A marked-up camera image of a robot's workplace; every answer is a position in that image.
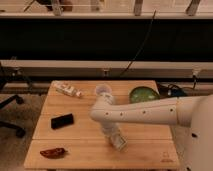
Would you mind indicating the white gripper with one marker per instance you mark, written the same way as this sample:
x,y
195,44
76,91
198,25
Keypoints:
x,y
111,131

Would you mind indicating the white sponge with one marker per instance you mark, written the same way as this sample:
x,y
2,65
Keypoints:
x,y
117,141

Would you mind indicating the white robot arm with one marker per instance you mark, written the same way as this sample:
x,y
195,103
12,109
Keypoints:
x,y
195,112

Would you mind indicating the green bowl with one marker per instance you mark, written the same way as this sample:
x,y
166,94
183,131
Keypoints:
x,y
143,94

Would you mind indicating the clear plastic cup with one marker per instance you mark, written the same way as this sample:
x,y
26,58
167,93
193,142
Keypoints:
x,y
102,88

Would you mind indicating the black rectangular box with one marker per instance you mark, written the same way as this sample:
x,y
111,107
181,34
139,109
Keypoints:
x,y
61,121

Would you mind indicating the white tube package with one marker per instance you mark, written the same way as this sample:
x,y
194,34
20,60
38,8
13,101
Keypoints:
x,y
67,89

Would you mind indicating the red chili pepper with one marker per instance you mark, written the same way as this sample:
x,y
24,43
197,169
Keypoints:
x,y
53,153

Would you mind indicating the blue device on floor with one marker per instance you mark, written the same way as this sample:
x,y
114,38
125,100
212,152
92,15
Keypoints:
x,y
177,93

